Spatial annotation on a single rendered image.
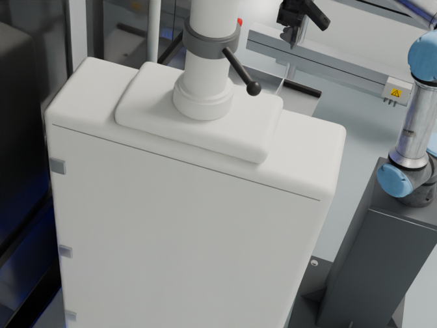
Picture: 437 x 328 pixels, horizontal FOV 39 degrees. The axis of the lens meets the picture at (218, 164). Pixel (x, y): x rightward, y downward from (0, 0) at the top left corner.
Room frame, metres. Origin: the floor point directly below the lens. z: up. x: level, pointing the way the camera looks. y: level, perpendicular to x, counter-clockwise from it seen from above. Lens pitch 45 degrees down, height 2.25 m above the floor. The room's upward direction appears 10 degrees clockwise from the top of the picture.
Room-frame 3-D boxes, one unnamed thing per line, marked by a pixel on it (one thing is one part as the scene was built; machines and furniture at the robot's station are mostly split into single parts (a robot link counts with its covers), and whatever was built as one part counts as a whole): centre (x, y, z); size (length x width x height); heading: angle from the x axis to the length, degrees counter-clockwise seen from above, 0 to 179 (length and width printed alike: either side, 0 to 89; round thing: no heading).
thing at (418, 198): (1.49, -0.66, 0.84); 0.15 x 0.15 x 0.10
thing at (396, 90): (2.44, -0.78, 0.50); 0.12 x 0.05 x 0.09; 75
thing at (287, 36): (1.74, -0.15, 1.13); 0.06 x 0.03 x 0.09; 75
